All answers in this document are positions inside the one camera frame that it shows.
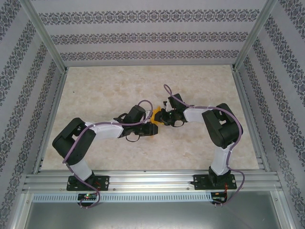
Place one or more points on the orange paper sheet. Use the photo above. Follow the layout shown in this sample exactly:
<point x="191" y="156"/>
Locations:
<point x="156" y="112"/>

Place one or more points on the black base plate left arm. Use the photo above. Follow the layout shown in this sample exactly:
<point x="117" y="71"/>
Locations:
<point x="102" y="182"/>

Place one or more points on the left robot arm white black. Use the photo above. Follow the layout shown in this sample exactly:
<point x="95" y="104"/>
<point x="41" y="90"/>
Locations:
<point x="69" y="143"/>

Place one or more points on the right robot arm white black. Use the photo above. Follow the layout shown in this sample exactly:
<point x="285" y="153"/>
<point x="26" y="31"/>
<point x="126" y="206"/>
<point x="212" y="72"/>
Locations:
<point x="221" y="128"/>

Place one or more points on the black base plate right arm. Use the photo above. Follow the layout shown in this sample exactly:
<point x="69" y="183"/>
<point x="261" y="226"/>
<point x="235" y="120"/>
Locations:
<point x="200" y="181"/>

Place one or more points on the grey metal sheet panel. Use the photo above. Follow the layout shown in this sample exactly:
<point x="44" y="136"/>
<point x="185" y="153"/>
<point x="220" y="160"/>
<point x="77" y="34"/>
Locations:
<point x="152" y="214"/>

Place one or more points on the circuit board with green light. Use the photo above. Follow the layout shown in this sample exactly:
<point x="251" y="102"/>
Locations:
<point x="87" y="196"/>

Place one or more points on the aluminium mounting rail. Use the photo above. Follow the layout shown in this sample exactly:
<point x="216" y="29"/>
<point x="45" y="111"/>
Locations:
<point x="152" y="179"/>

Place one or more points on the aluminium side rail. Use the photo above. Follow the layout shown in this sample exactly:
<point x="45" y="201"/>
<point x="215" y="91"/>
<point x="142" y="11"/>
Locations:
<point x="251" y="119"/>
<point x="48" y="124"/>

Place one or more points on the aluminium frame post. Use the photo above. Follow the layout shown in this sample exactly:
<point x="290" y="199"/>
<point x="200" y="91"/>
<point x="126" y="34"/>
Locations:
<point x="256" y="33"/>
<point x="45" y="35"/>

